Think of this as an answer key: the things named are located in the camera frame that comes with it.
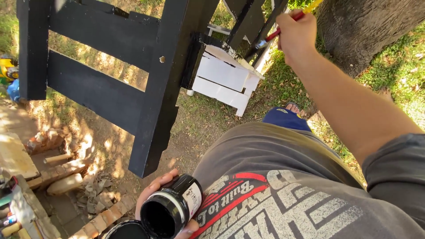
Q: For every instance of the white wooden crate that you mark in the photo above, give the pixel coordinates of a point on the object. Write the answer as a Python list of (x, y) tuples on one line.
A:
[(225, 78)]

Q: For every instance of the black painted wooden frame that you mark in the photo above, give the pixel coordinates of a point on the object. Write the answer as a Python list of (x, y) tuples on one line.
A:
[(109, 66)]

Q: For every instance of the row of red bricks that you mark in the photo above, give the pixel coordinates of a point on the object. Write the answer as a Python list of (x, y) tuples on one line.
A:
[(103, 215)]

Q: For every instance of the heap of small items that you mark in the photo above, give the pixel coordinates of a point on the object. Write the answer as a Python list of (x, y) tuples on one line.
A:
[(11, 209)]

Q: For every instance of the red yellow paintbrush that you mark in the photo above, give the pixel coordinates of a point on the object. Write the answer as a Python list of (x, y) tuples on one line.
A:
[(285, 26)]

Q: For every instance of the blue plastic object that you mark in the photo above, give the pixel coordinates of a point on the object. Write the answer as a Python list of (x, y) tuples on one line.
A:
[(14, 90)]

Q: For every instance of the person's foot in sandal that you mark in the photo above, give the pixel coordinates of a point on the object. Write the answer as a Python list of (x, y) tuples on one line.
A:
[(293, 107)]

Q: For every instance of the person's right hand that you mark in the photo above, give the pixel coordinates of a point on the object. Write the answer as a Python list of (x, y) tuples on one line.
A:
[(295, 36)]

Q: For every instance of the tree trunk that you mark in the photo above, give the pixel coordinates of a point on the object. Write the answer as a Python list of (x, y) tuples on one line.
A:
[(362, 30)]

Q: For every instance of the person's right fingers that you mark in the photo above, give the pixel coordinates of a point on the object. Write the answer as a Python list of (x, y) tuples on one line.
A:
[(285, 20)]

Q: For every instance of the grey printed t-shirt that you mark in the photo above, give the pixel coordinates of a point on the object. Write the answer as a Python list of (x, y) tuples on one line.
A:
[(298, 199)]

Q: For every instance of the yellow toy vehicle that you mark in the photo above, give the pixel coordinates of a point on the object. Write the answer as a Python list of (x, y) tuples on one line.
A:
[(8, 69)]

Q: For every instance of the wooden stick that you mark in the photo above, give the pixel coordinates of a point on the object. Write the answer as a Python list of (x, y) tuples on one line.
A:
[(57, 158)]

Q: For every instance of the black jar lid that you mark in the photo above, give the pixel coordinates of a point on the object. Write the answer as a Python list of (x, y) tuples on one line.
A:
[(128, 230)]

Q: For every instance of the black paint jar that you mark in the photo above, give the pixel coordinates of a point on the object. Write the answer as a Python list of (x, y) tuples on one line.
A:
[(172, 207)]

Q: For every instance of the blue shorts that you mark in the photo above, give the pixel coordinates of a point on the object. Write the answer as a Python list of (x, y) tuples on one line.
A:
[(285, 119)]

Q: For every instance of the pale stone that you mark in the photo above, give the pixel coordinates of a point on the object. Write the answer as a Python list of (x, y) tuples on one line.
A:
[(64, 184)]

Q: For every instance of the person's left hand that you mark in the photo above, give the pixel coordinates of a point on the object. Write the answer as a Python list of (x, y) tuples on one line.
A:
[(149, 192)]

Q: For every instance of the concrete slab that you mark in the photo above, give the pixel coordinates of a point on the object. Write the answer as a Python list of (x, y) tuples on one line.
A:
[(16, 156)]

